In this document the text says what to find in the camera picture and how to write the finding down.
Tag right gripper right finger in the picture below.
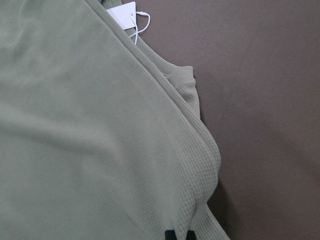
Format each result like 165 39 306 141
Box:
185 230 197 240

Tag green long-sleeve shirt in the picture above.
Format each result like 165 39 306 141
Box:
0 0 228 240

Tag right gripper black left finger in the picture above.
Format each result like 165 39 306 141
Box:
164 229 176 240

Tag white Miniso hang tag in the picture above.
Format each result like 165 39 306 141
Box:
106 1 151 45

